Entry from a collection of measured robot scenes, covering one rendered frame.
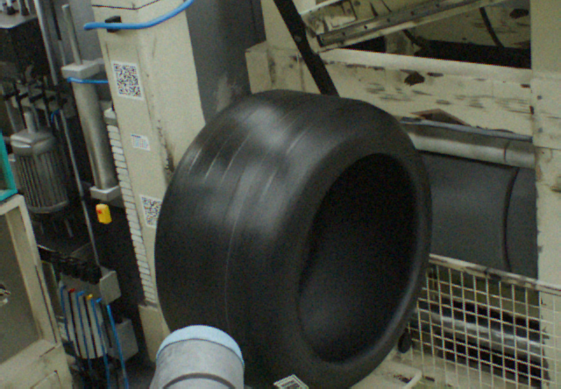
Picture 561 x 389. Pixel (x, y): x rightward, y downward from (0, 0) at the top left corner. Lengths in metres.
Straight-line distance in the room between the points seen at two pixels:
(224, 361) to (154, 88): 0.76
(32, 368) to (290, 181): 0.88
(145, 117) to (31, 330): 0.62
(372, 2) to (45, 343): 1.05
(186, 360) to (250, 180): 0.48
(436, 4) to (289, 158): 0.45
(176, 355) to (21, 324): 1.04
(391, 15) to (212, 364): 0.95
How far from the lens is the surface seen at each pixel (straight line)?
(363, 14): 2.07
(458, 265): 2.20
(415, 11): 1.99
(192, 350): 1.32
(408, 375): 2.21
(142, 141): 2.02
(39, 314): 2.35
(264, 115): 1.81
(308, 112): 1.78
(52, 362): 2.36
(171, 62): 1.97
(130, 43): 1.94
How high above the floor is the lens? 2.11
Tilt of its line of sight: 25 degrees down
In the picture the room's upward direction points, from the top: 9 degrees counter-clockwise
